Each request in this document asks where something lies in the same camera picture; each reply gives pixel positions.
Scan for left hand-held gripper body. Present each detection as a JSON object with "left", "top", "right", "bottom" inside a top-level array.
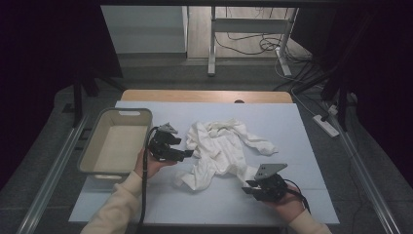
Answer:
[{"left": 147, "top": 122, "right": 187, "bottom": 163}]

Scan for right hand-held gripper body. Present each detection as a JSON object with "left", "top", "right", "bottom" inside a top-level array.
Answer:
[{"left": 253, "top": 163, "right": 289, "bottom": 203}]

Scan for white baby romper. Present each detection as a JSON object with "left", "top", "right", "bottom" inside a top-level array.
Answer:
[{"left": 172, "top": 118, "right": 280, "bottom": 192}]

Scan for beige plastic basket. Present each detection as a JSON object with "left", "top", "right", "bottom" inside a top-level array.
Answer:
[{"left": 76, "top": 107, "right": 154, "bottom": 184}]

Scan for person's left hand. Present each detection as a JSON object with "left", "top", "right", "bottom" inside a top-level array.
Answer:
[{"left": 133, "top": 147, "right": 178, "bottom": 179}]

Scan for person's right hand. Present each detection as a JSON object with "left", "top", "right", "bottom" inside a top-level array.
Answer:
[{"left": 263, "top": 191, "right": 307, "bottom": 224}]

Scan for white table board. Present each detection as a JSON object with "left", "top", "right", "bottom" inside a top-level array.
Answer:
[{"left": 68, "top": 100, "right": 340, "bottom": 226}]

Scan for white power strip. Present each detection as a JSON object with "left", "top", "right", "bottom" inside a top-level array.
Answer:
[{"left": 312, "top": 114, "right": 340, "bottom": 138}]

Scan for black metal stand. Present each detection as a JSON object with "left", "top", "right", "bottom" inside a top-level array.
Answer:
[
  {"left": 71, "top": 64, "right": 128, "bottom": 129},
  {"left": 291, "top": 13, "right": 371, "bottom": 133}
]

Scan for white cabinet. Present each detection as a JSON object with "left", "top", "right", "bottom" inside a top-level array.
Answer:
[{"left": 100, "top": 5, "right": 189, "bottom": 55}]

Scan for dark curtain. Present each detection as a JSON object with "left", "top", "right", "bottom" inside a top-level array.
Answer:
[
  {"left": 290, "top": 0, "right": 413, "bottom": 179},
  {"left": 0, "top": 0, "right": 125, "bottom": 193}
]

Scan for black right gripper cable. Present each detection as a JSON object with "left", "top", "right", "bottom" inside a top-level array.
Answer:
[{"left": 284, "top": 178, "right": 312, "bottom": 215}]

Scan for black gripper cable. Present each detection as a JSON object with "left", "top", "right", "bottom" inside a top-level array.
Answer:
[
  {"left": 284, "top": 178, "right": 312, "bottom": 215},
  {"left": 135, "top": 126, "right": 160, "bottom": 234}
]

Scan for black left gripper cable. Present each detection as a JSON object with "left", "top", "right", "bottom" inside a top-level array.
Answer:
[{"left": 135, "top": 126, "right": 160, "bottom": 234}]

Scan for white floor cable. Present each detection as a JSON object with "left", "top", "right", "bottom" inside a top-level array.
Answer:
[{"left": 274, "top": 48, "right": 318, "bottom": 118}]

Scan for aluminium rail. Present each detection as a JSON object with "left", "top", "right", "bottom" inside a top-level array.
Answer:
[
  {"left": 337, "top": 126, "right": 403, "bottom": 234},
  {"left": 16, "top": 115, "right": 91, "bottom": 234}
]

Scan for black floor cables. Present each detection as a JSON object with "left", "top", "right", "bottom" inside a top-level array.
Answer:
[{"left": 213, "top": 6, "right": 315, "bottom": 66}]

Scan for white desk frame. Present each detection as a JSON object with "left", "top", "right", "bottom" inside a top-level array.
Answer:
[{"left": 207, "top": 6, "right": 300, "bottom": 78}]

